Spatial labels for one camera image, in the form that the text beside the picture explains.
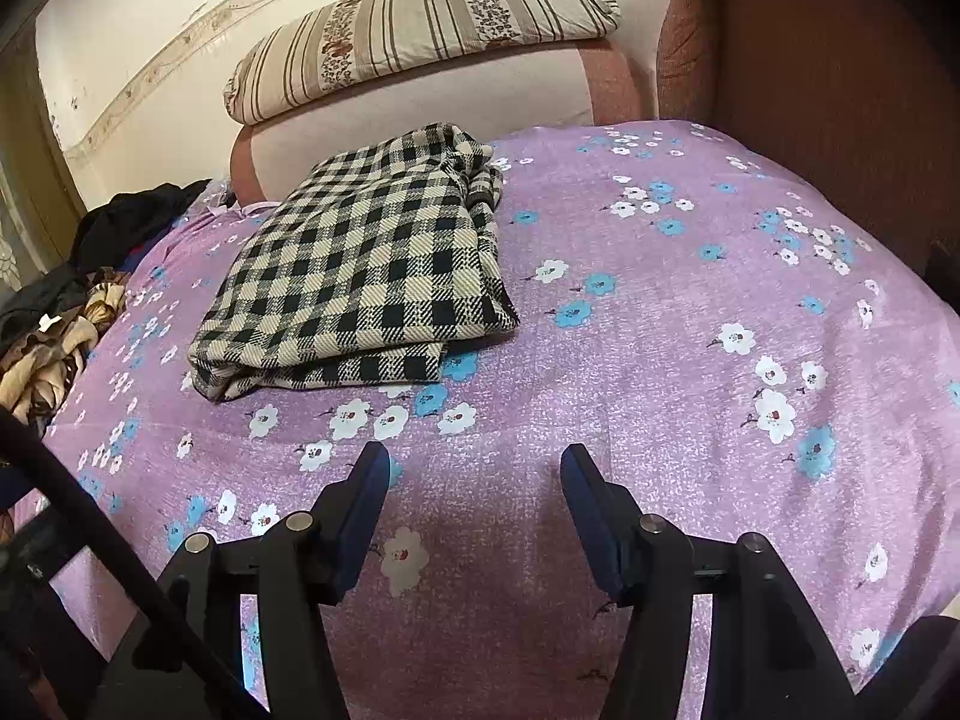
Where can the brown cream patterned blanket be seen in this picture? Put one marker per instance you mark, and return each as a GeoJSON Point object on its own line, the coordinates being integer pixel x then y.
{"type": "Point", "coordinates": [52, 360]}

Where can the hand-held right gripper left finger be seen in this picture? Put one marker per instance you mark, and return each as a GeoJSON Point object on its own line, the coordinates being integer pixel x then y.
{"type": "Point", "coordinates": [367, 510]}

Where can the black metal rail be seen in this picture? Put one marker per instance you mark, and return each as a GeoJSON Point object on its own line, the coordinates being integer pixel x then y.
{"type": "Point", "coordinates": [112, 540]}

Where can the brown sofa armrest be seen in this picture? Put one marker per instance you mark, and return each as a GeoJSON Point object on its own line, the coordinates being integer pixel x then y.
{"type": "Point", "coordinates": [810, 90]}

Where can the wooden door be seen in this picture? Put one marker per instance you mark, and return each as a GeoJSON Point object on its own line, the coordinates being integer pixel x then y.
{"type": "Point", "coordinates": [30, 187]}

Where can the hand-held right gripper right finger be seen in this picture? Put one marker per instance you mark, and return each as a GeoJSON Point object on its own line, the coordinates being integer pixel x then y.
{"type": "Point", "coordinates": [589, 510]}

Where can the striped floral pillow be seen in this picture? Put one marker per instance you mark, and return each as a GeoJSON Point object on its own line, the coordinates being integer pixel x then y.
{"type": "Point", "coordinates": [420, 30]}

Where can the pink brown sofa backrest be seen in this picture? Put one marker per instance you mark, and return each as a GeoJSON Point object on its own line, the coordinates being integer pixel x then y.
{"type": "Point", "coordinates": [450, 105]}

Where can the checked coat with brown collar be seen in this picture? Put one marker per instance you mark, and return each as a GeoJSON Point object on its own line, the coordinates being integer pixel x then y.
{"type": "Point", "coordinates": [352, 262]}

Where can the black clothes pile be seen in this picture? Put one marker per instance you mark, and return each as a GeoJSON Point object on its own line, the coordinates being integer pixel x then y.
{"type": "Point", "coordinates": [135, 221]}

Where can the dark grey jacket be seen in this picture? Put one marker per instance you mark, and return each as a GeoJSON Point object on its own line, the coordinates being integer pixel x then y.
{"type": "Point", "coordinates": [37, 300]}

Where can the purple floral bedsheet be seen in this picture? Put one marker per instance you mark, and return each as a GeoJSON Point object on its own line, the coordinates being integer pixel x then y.
{"type": "Point", "coordinates": [675, 360]}

